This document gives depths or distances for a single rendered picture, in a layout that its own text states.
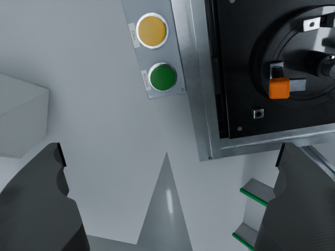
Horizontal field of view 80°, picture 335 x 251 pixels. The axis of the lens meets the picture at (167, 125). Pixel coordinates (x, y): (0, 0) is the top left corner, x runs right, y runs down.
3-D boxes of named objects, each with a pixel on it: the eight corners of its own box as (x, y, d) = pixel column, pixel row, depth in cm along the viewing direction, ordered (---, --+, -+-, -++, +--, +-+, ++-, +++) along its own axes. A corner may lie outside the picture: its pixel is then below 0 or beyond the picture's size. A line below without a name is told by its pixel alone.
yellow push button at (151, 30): (143, 47, 32) (141, 49, 30) (136, 19, 30) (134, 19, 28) (168, 42, 31) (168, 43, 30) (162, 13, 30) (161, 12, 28)
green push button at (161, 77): (154, 89, 35) (153, 93, 33) (148, 66, 33) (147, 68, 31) (177, 84, 34) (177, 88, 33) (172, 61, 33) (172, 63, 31)
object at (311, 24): (296, 32, 27) (302, 33, 25) (297, 19, 26) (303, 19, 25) (312, 28, 26) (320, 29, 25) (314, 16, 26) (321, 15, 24)
